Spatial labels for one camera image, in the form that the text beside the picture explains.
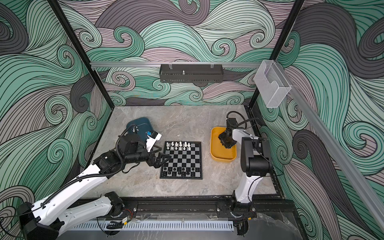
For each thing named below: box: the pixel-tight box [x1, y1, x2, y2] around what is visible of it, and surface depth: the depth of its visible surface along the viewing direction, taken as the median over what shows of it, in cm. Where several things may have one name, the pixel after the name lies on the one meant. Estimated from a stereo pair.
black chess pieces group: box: [163, 166, 199, 177], surface depth 85 cm
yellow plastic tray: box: [210, 126, 237, 163], surface depth 94 cm
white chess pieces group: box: [166, 141, 191, 151], surface depth 96 cm
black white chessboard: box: [159, 141, 203, 180], surface depth 89 cm
